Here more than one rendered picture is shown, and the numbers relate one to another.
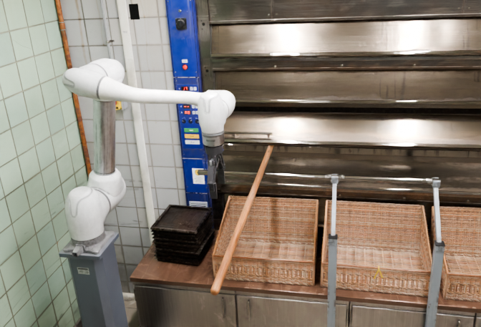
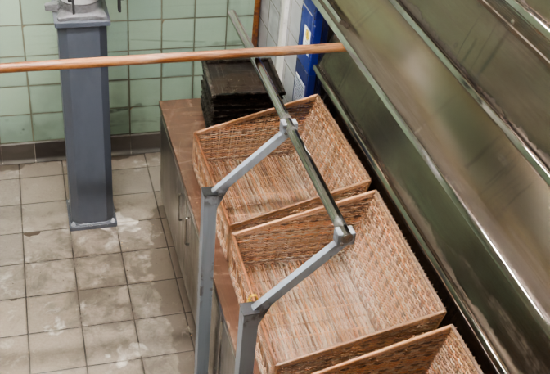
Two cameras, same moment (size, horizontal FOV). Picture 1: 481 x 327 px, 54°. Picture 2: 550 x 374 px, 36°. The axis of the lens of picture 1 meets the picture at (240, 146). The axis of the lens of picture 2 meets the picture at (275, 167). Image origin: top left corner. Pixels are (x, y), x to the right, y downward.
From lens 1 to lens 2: 244 cm
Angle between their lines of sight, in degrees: 52
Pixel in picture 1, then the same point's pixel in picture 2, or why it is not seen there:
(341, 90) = (430, 6)
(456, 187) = (490, 325)
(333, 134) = (396, 78)
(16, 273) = not seen: hidden behind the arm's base
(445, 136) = (491, 204)
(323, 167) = (394, 134)
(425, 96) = (502, 99)
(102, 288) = not seen: hidden behind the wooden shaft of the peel
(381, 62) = not seen: outside the picture
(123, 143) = not seen: outside the picture
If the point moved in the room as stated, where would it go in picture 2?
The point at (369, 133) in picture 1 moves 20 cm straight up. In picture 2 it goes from (426, 112) to (440, 45)
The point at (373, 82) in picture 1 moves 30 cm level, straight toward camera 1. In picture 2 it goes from (466, 20) to (352, 23)
